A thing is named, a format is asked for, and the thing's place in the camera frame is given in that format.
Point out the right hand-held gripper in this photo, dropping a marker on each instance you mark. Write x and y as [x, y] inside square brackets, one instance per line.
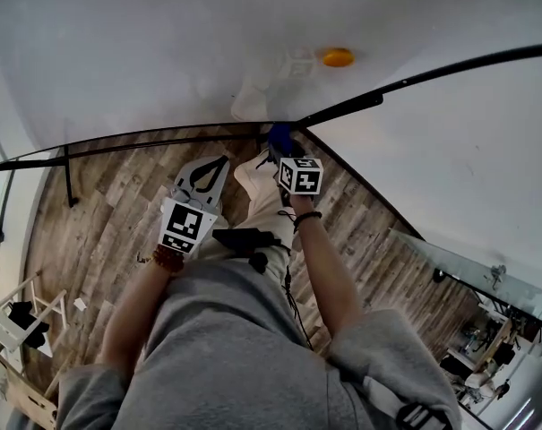
[304, 177]

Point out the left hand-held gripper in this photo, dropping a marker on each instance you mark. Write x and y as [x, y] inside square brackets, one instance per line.
[183, 224]

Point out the blue wiping cloth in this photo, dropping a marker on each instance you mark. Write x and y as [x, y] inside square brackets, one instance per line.
[279, 137]

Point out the white table with black frame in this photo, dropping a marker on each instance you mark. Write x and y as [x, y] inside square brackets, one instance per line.
[140, 61]

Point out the person's left forearm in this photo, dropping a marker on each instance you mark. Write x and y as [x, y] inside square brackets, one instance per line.
[131, 320]

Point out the person's right forearm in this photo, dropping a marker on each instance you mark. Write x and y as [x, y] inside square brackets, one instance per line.
[329, 276]

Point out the black waist-worn device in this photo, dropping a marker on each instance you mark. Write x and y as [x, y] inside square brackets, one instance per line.
[243, 240]

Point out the orange round magnet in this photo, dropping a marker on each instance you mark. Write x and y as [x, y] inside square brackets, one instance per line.
[338, 57]

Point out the person in white shirt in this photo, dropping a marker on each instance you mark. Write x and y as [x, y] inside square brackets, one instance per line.
[234, 352]

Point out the white paper scrap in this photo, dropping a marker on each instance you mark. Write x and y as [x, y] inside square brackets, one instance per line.
[80, 304]

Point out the frosted glass door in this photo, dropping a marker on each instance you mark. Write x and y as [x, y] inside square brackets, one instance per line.
[458, 267]

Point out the black cloth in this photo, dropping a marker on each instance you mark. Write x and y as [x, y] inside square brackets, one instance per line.
[26, 325]

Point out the black metal cart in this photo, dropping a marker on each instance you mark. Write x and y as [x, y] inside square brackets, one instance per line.
[485, 294]

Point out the white wooden chair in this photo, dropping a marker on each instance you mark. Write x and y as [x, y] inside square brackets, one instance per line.
[2, 325]

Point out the wooden box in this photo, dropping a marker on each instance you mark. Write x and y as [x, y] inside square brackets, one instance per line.
[24, 397]

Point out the cluttered wooden workbench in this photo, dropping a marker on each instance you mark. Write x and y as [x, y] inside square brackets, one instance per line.
[490, 356]

